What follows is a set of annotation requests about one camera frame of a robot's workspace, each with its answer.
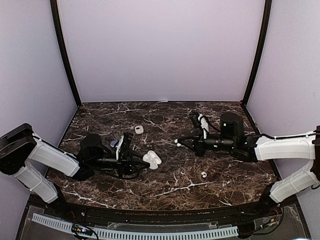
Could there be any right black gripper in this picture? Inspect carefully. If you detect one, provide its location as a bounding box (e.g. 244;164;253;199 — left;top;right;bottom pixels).
178;128;236;158

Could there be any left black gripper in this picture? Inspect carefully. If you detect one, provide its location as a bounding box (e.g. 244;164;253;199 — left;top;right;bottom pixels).
89;148;150;178

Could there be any white charging case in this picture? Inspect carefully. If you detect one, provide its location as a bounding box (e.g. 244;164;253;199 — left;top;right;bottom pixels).
142;150;162;170

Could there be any white clip-on earbud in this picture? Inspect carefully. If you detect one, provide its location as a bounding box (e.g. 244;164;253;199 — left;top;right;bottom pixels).
174;139;182;147
201;171;207;178

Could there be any beige earbud charging case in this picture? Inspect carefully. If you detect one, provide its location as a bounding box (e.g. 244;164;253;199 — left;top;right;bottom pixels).
134;125;144;135

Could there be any purple blue charging case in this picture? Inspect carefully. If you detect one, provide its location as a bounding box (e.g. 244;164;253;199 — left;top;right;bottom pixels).
110;140;119;148

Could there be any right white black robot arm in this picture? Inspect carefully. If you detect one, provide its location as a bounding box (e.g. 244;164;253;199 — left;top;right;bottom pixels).
174;110;320;217

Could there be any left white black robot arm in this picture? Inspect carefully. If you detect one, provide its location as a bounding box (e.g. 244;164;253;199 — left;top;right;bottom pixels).
0;123;151;218

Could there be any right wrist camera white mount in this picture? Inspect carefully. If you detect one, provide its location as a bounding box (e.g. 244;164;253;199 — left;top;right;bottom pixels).
197;113;210;139

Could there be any black front table rail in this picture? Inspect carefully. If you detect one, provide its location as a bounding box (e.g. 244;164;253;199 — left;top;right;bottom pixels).
63;203;262;226

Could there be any white slotted cable duct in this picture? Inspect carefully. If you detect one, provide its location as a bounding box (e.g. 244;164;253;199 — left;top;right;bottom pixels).
31;213;239;240

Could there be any right black frame post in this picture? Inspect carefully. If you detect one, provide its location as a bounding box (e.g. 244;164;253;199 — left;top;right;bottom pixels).
241;0;273;108

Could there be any black frame post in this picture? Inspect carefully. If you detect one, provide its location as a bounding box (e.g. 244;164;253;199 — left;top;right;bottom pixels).
49;0;82;108
241;0;273;108

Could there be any left black frame post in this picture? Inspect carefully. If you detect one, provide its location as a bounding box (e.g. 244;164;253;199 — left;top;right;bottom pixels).
49;0;82;108

